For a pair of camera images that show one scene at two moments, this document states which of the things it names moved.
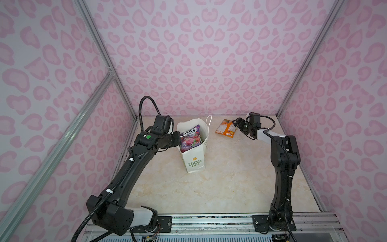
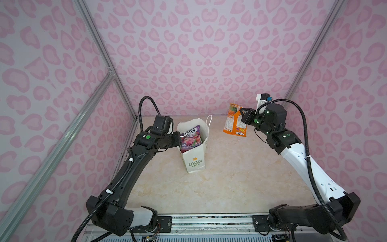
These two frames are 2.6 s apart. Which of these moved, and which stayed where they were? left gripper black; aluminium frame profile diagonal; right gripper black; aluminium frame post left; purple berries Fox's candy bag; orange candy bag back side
Moved: right gripper black; orange candy bag back side
Stayed: aluminium frame post left; purple berries Fox's candy bag; aluminium frame profile diagonal; left gripper black
